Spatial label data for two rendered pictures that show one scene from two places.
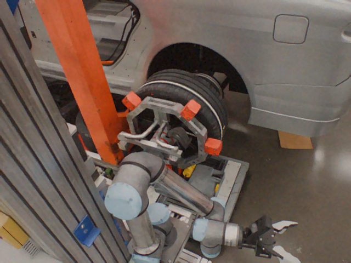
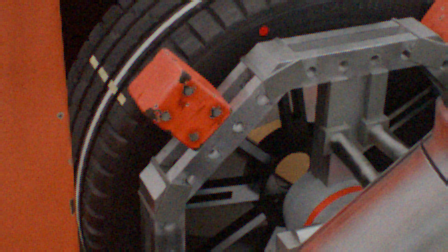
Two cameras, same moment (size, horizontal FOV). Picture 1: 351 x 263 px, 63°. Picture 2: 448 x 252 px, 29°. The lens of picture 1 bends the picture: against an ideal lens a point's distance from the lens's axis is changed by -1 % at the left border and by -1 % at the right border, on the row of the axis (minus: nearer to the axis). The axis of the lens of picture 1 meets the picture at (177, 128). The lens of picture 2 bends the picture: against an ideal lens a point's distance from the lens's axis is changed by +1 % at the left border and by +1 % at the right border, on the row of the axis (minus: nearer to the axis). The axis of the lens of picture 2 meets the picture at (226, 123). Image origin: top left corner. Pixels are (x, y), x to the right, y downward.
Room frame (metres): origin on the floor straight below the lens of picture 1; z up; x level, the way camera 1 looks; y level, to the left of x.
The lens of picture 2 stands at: (0.89, 0.97, 1.58)
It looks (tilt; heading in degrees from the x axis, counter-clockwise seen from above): 30 degrees down; 306
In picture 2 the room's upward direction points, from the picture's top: 1 degrees clockwise
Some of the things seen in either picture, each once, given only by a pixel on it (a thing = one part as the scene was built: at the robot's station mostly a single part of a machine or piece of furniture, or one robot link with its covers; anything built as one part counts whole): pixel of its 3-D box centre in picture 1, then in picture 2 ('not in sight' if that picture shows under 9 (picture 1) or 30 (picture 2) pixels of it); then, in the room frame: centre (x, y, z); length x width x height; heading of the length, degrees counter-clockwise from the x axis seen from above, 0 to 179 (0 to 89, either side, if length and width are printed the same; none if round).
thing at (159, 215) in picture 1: (157, 219); not in sight; (0.68, 0.15, 0.98); 0.13 x 0.12 x 0.14; 162
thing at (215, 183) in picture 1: (190, 182); not in sight; (1.48, -0.05, 0.13); 0.50 x 0.36 x 0.10; 60
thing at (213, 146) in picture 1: (213, 147); not in sight; (1.20, -0.20, 0.85); 0.09 x 0.08 x 0.07; 60
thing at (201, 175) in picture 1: (184, 166); not in sight; (1.50, -0.01, 0.32); 0.40 x 0.30 x 0.28; 60
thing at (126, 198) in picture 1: (140, 222); not in sight; (0.56, 0.19, 1.19); 0.15 x 0.12 x 0.55; 162
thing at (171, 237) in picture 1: (160, 230); not in sight; (0.69, 0.14, 0.87); 0.15 x 0.15 x 0.10
